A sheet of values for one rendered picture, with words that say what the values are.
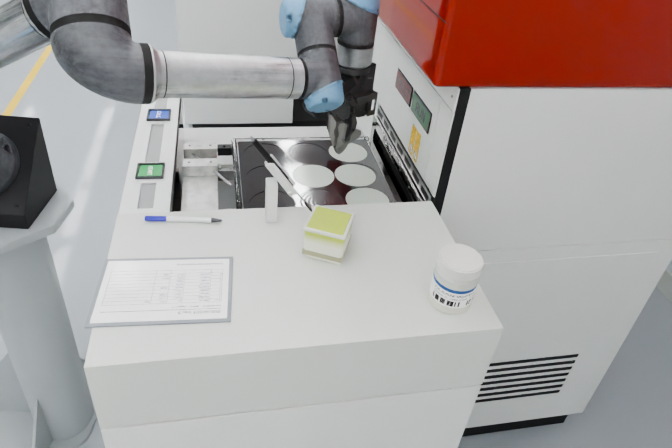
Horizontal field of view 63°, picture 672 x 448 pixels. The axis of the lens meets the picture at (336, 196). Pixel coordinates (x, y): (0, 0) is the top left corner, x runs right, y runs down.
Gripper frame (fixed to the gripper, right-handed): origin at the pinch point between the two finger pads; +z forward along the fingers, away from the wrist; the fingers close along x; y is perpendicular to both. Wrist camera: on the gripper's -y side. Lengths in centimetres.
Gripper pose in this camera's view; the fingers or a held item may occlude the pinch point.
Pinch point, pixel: (336, 149)
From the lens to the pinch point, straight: 124.0
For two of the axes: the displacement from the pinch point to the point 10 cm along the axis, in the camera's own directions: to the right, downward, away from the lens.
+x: -6.4, -4.9, 5.9
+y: 7.6, -3.0, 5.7
